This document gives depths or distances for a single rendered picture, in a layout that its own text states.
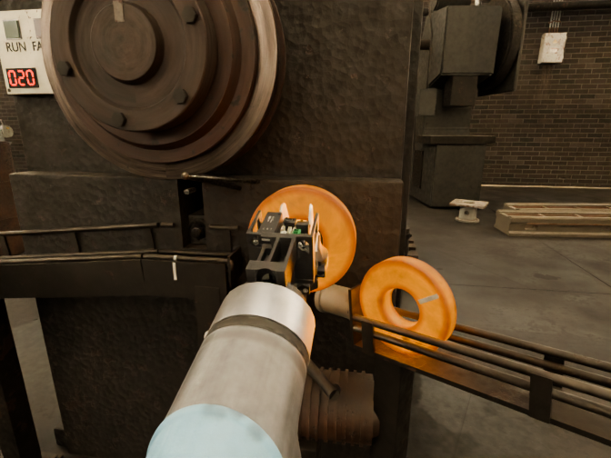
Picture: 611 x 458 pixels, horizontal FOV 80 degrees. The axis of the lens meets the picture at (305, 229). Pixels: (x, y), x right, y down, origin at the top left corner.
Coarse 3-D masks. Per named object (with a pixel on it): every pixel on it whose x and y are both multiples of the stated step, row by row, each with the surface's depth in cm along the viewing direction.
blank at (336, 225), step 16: (288, 192) 50; (304, 192) 50; (320, 192) 50; (256, 208) 52; (272, 208) 51; (288, 208) 51; (304, 208) 51; (320, 208) 50; (336, 208) 50; (256, 224) 52; (320, 224) 51; (336, 224) 51; (352, 224) 50; (336, 240) 51; (352, 240) 51; (336, 256) 52; (352, 256) 51; (336, 272) 52; (320, 288) 53
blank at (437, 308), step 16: (400, 256) 59; (368, 272) 61; (384, 272) 58; (400, 272) 56; (416, 272) 54; (432, 272) 55; (368, 288) 61; (384, 288) 59; (400, 288) 57; (416, 288) 55; (432, 288) 53; (448, 288) 54; (368, 304) 62; (384, 304) 61; (432, 304) 54; (448, 304) 53; (384, 320) 60; (400, 320) 61; (432, 320) 54; (448, 320) 53; (400, 336) 59; (432, 336) 55; (448, 336) 55; (400, 352) 59
